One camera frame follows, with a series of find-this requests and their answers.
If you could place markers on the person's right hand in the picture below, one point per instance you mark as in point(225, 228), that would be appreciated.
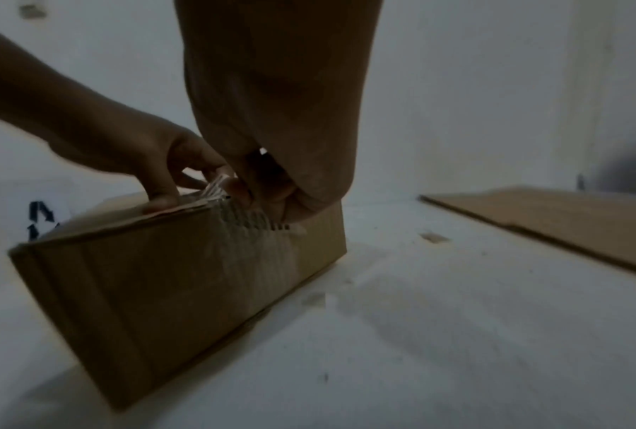
point(281, 83)

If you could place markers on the person's left forearm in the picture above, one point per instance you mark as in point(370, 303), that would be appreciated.
point(21, 83)

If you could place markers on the taped small cardboard box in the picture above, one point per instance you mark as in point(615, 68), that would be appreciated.
point(164, 293)

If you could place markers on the person's left hand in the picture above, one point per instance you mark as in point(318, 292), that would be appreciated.
point(148, 151)

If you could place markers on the white table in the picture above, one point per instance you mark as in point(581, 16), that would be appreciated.
point(429, 335)

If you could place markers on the plain brown cardboard box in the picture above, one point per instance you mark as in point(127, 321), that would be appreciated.
point(562, 218)

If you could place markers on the brown tape scrap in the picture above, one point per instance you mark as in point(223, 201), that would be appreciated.
point(434, 238)

